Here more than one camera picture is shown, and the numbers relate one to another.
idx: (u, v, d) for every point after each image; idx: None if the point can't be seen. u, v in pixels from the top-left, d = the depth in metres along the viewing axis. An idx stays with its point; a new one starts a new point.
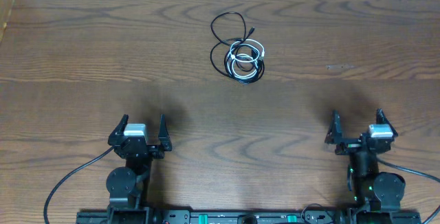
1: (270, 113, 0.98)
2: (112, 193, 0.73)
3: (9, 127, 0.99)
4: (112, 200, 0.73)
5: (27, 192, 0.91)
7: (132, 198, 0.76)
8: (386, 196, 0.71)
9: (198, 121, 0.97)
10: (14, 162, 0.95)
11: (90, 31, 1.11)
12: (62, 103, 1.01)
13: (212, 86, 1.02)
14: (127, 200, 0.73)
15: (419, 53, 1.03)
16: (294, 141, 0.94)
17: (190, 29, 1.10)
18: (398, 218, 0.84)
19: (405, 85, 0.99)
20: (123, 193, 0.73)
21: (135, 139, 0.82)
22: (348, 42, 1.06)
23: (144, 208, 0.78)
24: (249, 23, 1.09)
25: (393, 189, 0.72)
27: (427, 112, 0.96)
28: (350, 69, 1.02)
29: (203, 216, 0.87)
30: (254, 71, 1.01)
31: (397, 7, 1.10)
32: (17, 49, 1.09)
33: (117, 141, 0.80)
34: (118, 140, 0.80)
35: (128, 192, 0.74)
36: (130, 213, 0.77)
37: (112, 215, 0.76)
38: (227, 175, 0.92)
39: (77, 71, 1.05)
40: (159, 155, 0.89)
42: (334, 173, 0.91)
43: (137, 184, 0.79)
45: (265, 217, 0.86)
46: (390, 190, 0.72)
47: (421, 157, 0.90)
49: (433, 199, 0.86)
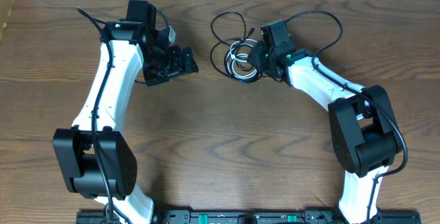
1: (270, 113, 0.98)
2: (129, 13, 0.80)
3: (9, 127, 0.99)
4: (123, 23, 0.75)
5: (27, 192, 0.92)
7: (140, 30, 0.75)
8: (287, 60, 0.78)
9: (198, 121, 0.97)
10: (14, 162, 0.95)
11: (89, 31, 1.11)
12: (61, 104, 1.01)
13: (212, 86, 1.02)
14: (135, 24, 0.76)
15: (419, 53, 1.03)
16: (294, 141, 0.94)
17: (190, 29, 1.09)
18: (397, 218, 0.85)
19: (405, 85, 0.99)
20: (134, 20, 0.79)
21: (174, 32, 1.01)
22: (348, 42, 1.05)
23: (140, 59, 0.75)
24: (249, 23, 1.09)
25: (288, 54, 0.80)
27: (427, 113, 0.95)
28: (350, 69, 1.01)
29: (203, 216, 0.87)
30: (254, 71, 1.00)
31: (397, 7, 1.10)
32: (17, 49, 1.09)
33: (166, 21, 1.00)
34: (166, 21, 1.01)
35: (138, 22, 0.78)
36: (125, 40, 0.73)
37: (113, 36, 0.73)
38: (227, 175, 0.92)
39: (78, 71, 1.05)
40: (179, 67, 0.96)
42: (335, 173, 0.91)
43: (150, 31, 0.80)
45: (265, 217, 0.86)
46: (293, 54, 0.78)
47: (419, 157, 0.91)
49: (432, 199, 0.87)
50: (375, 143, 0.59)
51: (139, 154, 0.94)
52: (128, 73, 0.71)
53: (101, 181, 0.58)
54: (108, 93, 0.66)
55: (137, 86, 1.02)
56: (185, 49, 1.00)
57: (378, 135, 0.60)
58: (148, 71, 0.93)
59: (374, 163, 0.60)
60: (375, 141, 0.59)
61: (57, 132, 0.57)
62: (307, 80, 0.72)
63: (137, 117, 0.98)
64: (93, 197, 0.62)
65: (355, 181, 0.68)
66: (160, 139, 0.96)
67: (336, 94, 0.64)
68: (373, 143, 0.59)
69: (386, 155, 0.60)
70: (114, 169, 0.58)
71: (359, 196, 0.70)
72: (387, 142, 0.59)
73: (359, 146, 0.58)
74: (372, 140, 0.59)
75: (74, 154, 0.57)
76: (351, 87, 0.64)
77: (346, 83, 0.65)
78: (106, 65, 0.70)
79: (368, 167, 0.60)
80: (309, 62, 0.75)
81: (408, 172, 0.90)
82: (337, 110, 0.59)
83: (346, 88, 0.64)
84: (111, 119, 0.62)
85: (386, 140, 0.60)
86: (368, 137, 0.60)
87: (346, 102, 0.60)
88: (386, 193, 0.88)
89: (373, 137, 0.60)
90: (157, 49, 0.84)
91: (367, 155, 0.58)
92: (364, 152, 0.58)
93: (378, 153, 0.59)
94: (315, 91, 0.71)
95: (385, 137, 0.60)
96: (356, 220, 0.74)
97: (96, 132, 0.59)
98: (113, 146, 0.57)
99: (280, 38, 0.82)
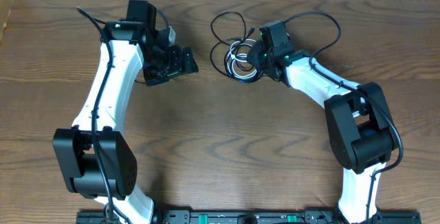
1: (270, 113, 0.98)
2: (129, 12, 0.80)
3: (9, 127, 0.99)
4: (123, 23, 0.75)
5: (27, 192, 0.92)
7: (139, 31, 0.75)
8: (284, 60, 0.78)
9: (198, 121, 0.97)
10: (14, 162, 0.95)
11: (89, 31, 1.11)
12: (61, 104, 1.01)
13: (212, 86, 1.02)
14: (135, 25, 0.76)
15: (419, 53, 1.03)
16: (294, 141, 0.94)
17: (190, 29, 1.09)
18: (397, 218, 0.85)
19: (405, 85, 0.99)
20: (134, 20, 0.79)
21: (173, 32, 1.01)
22: (348, 42, 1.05)
23: (139, 60, 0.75)
24: (249, 23, 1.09)
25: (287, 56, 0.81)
27: (427, 113, 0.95)
28: (350, 69, 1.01)
29: (203, 216, 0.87)
30: (254, 71, 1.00)
31: (397, 7, 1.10)
32: (17, 49, 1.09)
33: (166, 20, 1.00)
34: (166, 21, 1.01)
35: (137, 22, 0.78)
36: (124, 41, 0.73)
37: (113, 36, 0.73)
38: (227, 175, 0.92)
39: (78, 71, 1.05)
40: (179, 67, 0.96)
42: (335, 173, 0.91)
43: (150, 30, 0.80)
45: (265, 217, 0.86)
46: (291, 56, 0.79)
47: (419, 157, 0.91)
49: (432, 199, 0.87)
50: (372, 141, 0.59)
51: (139, 153, 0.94)
52: (128, 73, 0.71)
53: (100, 180, 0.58)
54: (108, 93, 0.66)
55: (137, 86, 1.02)
56: (185, 48, 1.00)
57: (375, 131, 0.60)
58: (148, 71, 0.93)
59: (371, 160, 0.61)
60: (370, 138, 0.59)
61: (57, 132, 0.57)
62: (304, 79, 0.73)
63: (137, 117, 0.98)
64: (93, 197, 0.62)
65: (353, 180, 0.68)
66: (160, 139, 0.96)
67: (331, 91, 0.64)
68: (370, 140, 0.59)
69: (383, 152, 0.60)
70: (113, 168, 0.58)
71: (359, 195, 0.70)
72: (383, 138, 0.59)
73: (355, 142, 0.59)
74: (369, 137, 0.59)
75: (75, 154, 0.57)
76: (347, 85, 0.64)
77: (342, 81, 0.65)
78: (106, 65, 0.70)
79: (365, 163, 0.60)
80: (306, 62, 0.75)
81: (408, 172, 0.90)
82: (333, 108, 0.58)
83: (341, 86, 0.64)
84: (111, 119, 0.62)
85: (382, 137, 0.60)
86: (364, 134, 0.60)
87: (342, 98, 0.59)
88: (386, 193, 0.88)
89: (370, 133, 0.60)
90: (157, 48, 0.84)
91: (364, 152, 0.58)
92: (359, 148, 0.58)
93: (375, 150, 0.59)
94: (312, 91, 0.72)
95: (381, 133, 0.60)
96: (356, 220, 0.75)
97: (96, 132, 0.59)
98: (112, 145, 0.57)
99: (280, 38, 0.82)
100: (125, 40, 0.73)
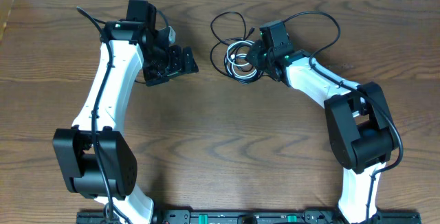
1: (270, 113, 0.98)
2: (129, 12, 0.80)
3: (9, 127, 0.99)
4: (123, 23, 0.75)
5: (27, 192, 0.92)
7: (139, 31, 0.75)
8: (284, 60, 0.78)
9: (198, 121, 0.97)
10: (14, 162, 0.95)
11: (89, 31, 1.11)
12: (61, 104, 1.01)
13: (212, 86, 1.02)
14: (134, 25, 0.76)
15: (419, 53, 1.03)
16: (294, 141, 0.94)
17: (190, 29, 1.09)
18: (397, 218, 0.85)
19: (405, 85, 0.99)
20: (134, 20, 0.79)
21: (172, 31, 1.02)
22: (348, 42, 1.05)
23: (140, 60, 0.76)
24: (249, 23, 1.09)
25: (286, 56, 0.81)
27: (427, 113, 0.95)
28: (350, 69, 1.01)
29: (203, 216, 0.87)
30: (254, 71, 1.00)
31: (397, 7, 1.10)
32: (17, 49, 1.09)
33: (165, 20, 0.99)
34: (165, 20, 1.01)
35: (137, 22, 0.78)
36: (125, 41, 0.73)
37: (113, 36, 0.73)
38: (227, 175, 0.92)
39: (78, 71, 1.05)
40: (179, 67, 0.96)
42: (335, 173, 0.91)
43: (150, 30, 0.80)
45: (265, 217, 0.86)
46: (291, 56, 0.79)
47: (420, 157, 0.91)
49: (432, 199, 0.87)
50: (372, 141, 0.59)
51: (139, 153, 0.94)
52: (128, 73, 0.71)
53: (100, 180, 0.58)
54: (108, 93, 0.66)
55: (137, 86, 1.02)
56: (185, 48, 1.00)
57: (375, 131, 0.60)
58: (148, 71, 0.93)
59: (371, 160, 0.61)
60: (370, 139, 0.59)
61: (57, 132, 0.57)
62: (304, 80, 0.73)
63: (137, 117, 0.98)
64: (93, 197, 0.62)
65: (353, 179, 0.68)
66: (160, 139, 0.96)
67: (331, 91, 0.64)
68: (370, 141, 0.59)
69: (382, 152, 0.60)
70: (114, 169, 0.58)
71: (359, 194, 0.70)
72: (383, 138, 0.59)
73: (355, 141, 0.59)
74: (368, 137, 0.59)
75: (75, 154, 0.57)
76: (347, 85, 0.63)
77: (342, 81, 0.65)
78: (105, 65, 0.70)
79: (365, 163, 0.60)
80: (306, 62, 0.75)
81: (408, 172, 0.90)
82: (332, 108, 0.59)
83: (342, 86, 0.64)
84: (111, 119, 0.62)
85: (381, 137, 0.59)
86: (364, 134, 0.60)
87: (342, 98, 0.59)
88: (386, 193, 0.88)
89: (369, 133, 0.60)
90: (157, 48, 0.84)
91: (363, 152, 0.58)
92: (359, 148, 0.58)
93: (375, 150, 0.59)
94: (312, 91, 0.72)
95: (381, 133, 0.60)
96: (356, 220, 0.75)
97: (96, 132, 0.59)
98: (111, 145, 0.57)
99: (280, 38, 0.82)
100: (125, 40, 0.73)
